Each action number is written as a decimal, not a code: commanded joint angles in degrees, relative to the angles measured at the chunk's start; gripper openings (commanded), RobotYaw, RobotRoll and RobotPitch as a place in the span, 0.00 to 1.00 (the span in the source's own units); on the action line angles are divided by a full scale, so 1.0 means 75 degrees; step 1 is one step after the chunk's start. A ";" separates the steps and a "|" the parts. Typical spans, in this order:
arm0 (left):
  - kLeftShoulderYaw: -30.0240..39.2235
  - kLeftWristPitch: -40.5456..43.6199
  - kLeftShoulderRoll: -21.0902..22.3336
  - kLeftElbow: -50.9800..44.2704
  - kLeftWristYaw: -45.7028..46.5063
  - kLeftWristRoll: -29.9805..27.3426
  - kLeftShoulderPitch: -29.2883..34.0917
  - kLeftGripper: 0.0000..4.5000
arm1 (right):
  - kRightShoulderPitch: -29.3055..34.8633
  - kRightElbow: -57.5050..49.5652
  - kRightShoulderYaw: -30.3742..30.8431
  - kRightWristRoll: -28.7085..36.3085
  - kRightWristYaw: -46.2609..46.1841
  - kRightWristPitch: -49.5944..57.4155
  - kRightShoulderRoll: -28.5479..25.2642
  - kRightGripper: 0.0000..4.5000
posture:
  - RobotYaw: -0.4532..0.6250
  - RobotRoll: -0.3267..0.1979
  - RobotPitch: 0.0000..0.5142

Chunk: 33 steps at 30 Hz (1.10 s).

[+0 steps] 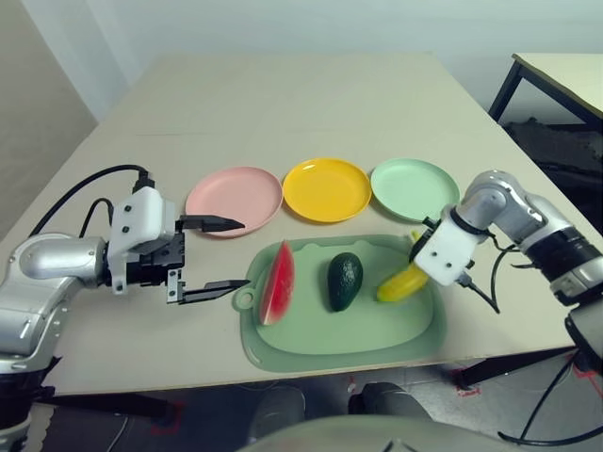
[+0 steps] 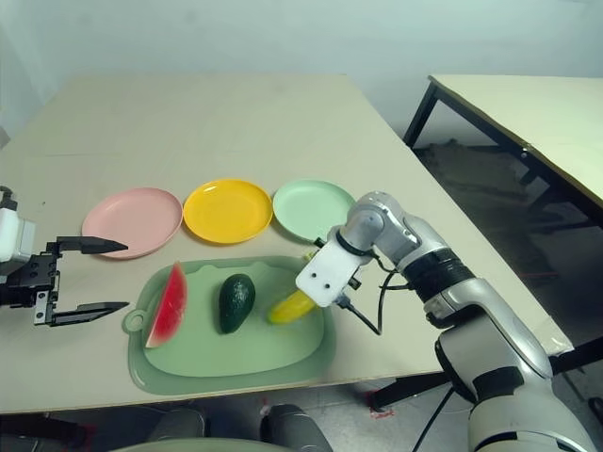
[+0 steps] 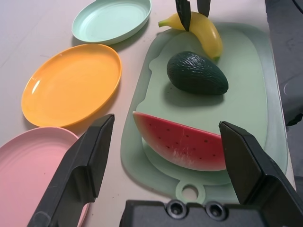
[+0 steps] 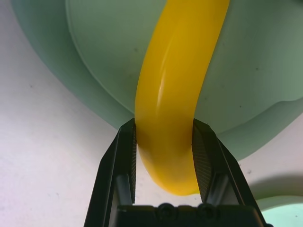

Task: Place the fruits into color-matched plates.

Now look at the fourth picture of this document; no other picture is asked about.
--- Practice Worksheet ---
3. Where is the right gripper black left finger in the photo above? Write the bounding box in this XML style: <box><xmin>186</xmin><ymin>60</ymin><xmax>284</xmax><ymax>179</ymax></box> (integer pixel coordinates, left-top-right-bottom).
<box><xmin>83</xmin><ymin>118</ymin><xmax>138</xmax><ymax>227</ymax></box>

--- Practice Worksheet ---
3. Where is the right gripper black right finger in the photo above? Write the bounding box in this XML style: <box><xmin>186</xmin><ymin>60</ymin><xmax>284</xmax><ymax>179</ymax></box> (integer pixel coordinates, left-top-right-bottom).
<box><xmin>190</xmin><ymin>118</ymin><xmax>266</xmax><ymax>227</ymax></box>

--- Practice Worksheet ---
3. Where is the yellow banana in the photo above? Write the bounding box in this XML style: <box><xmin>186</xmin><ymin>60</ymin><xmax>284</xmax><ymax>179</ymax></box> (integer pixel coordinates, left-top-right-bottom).
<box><xmin>134</xmin><ymin>0</ymin><xmax>231</xmax><ymax>196</ymax></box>

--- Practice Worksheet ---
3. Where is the mint green round plate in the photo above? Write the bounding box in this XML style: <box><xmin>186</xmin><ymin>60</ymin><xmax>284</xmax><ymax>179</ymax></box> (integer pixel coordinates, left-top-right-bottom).
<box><xmin>250</xmin><ymin>176</ymin><xmax>303</xmax><ymax>227</ymax></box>

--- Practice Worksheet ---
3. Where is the green silicone cutting mat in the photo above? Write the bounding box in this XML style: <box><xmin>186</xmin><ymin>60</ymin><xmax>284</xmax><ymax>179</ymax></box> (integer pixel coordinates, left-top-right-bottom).
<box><xmin>10</xmin><ymin>0</ymin><xmax>303</xmax><ymax>161</ymax></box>

